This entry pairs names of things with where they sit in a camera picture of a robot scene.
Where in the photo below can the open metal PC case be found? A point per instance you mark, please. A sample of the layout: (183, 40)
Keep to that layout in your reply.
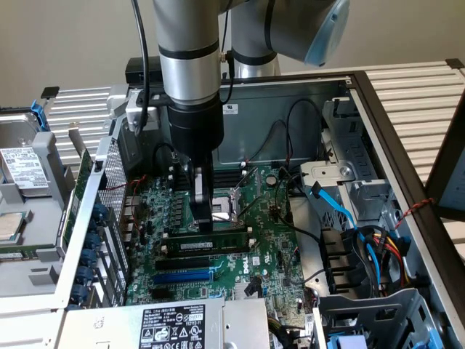
(261, 127)

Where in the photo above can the green motherboard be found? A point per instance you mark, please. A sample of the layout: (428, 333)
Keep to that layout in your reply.
(269, 225)

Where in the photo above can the blue plastic drive carrier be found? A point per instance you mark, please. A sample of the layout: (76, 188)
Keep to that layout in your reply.
(347, 342)

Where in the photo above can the coin battery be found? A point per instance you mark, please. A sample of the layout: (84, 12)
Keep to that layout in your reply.
(271, 179)

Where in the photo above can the green RAM stick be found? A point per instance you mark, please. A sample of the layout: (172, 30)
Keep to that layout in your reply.
(229, 241)
(18, 254)

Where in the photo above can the long black expansion slot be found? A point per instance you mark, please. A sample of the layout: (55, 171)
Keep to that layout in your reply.
(181, 263)

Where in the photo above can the hard disk with white label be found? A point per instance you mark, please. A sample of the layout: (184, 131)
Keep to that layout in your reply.
(22, 171)

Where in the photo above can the silver chipset heatsink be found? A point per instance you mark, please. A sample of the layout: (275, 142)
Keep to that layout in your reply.
(239, 291)

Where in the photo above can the blue plastic tab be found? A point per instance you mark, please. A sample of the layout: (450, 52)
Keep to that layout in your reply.
(435, 338)

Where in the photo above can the silver CPU chip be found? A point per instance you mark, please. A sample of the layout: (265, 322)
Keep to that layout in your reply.
(11, 225)

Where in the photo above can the metal disk bay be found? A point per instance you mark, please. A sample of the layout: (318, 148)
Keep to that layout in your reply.
(327, 171)

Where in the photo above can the grey metal drive cage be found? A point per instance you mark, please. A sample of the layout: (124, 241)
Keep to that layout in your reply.
(407, 301)

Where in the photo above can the blue expansion slot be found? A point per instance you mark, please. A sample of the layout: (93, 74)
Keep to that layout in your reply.
(181, 278)

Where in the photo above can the blue card retention clip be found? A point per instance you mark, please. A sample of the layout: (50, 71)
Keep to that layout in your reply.
(88, 256)
(84, 274)
(99, 211)
(92, 240)
(78, 293)

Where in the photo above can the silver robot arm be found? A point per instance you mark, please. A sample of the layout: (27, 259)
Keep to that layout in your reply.
(185, 36)

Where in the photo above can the metal socket cover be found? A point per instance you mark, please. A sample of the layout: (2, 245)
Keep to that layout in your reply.
(250, 180)

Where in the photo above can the black table end cap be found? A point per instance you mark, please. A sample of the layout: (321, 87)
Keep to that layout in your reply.
(455, 63)
(50, 92)

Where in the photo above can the black plastic box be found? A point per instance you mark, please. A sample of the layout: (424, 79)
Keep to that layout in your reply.
(134, 67)

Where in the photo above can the short black expansion slot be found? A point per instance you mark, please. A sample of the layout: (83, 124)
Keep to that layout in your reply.
(161, 294)

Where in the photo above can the dark framed panel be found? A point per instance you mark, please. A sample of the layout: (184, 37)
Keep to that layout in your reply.
(441, 174)

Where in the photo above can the CPU socket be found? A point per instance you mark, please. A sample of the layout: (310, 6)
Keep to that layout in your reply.
(225, 207)

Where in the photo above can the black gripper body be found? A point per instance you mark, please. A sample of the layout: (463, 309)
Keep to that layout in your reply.
(194, 127)

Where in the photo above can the silver power supply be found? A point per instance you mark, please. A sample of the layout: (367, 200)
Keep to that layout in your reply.
(181, 323)

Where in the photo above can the grey parts rack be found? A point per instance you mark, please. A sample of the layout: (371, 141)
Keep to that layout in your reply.
(43, 203)

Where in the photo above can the green graphics card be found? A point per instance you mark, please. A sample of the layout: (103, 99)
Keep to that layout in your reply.
(81, 174)

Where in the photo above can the blue disk rail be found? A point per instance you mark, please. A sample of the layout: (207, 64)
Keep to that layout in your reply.
(40, 116)

